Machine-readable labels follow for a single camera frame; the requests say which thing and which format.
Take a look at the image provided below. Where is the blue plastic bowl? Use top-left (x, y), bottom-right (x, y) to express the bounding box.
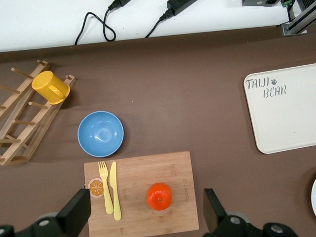
top-left (78, 111), bottom-right (125, 158)

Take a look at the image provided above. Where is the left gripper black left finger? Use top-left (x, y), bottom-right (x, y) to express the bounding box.
top-left (17, 189), bottom-right (92, 237)

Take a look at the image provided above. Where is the yellow plastic knife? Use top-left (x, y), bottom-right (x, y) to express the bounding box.
top-left (109, 161), bottom-right (122, 221)

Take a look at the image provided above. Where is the black power cable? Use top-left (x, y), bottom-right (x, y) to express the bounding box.
top-left (145, 8), bottom-right (174, 39)
top-left (74, 0), bottom-right (131, 46)

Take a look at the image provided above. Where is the cream tray with bear print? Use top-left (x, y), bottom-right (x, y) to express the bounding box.
top-left (243, 63), bottom-right (316, 155)

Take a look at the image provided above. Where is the aluminium frame profile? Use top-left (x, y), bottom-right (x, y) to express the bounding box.
top-left (281, 0), bottom-right (316, 37)

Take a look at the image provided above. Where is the grey electronics box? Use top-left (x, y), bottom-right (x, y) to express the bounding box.
top-left (241, 0), bottom-right (281, 7)

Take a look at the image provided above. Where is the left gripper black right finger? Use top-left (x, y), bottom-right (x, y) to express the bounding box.
top-left (203, 189), bottom-right (257, 237)

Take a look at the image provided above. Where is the orange mandarin fruit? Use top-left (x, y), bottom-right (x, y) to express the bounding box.
top-left (147, 182), bottom-right (173, 211)

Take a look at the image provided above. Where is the bamboo cutting board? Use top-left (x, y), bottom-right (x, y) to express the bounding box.
top-left (83, 151), bottom-right (200, 237)

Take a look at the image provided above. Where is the white round plate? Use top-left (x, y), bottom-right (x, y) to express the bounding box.
top-left (310, 179), bottom-right (316, 218)

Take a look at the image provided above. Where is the yellow plastic mug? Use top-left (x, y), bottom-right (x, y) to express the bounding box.
top-left (31, 70), bottom-right (71, 106)

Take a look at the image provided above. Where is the orange slice round tag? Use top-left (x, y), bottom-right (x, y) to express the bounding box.
top-left (88, 177), bottom-right (105, 198)

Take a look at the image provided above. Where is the wooden peg drying rack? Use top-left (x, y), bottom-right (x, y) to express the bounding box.
top-left (0, 59), bottom-right (77, 166)

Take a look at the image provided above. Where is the black power adapter brick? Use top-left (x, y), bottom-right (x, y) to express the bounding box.
top-left (166, 0), bottom-right (198, 17)

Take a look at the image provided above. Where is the yellow plastic fork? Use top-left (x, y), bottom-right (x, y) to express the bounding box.
top-left (98, 160), bottom-right (114, 215)

